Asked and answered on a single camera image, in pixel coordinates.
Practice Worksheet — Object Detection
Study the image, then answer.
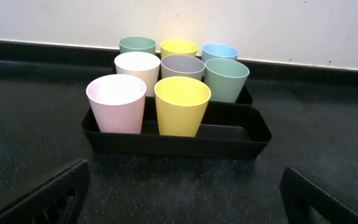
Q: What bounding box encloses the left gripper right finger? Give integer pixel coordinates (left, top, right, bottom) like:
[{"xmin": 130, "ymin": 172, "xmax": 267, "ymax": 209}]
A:
[{"xmin": 278, "ymin": 166, "xmax": 358, "ymax": 224}]

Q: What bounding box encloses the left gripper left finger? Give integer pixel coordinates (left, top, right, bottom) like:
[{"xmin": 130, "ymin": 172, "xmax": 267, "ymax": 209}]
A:
[{"xmin": 0, "ymin": 157, "xmax": 91, "ymax": 224}]

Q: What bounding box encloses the black tray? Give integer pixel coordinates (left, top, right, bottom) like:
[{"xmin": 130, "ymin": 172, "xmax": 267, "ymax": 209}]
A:
[{"xmin": 81, "ymin": 62, "xmax": 272, "ymax": 161}]

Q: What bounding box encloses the pink cup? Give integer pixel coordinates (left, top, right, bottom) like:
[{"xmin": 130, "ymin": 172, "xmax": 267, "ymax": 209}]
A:
[{"xmin": 85, "ymin": 73, "xmax": 148, "ymax": 135}]

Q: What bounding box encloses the white cup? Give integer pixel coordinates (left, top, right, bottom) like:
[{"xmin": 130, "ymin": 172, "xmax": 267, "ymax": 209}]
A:
[{"xmin": 114, "ymin": 51, "xmax": 162, "ymax": 98}]

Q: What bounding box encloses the yellow cup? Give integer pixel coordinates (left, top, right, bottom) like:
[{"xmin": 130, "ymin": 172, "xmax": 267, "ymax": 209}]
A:
[
  {"xmin": 159, "ymin": 39, "xmax": 199, "ymax": 59},
  {"xmin": 154, "ymin": 76, "xmax": 212, "ymax": 138}
]

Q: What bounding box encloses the green cup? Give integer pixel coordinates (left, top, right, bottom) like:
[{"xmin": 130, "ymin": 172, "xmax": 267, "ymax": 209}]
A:
[
  {"xmin": 203, "ymin": 57, "xmax": 250, "ymax": 104},
  {"xmin": 118, "ymin": 36, "xmax": 157, "ymax": 56}
]

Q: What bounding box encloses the grey cup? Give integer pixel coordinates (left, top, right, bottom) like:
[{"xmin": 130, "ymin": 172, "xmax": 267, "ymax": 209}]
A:
[{"xmin": 160, "ymin": 54, "xmax": 206, "ymax": 82}]

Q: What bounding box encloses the blue cup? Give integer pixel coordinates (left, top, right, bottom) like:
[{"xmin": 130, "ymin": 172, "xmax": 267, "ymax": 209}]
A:
[{"xmin": 201, "ymin": 43, "xmax": 240, "ymax": 63}]

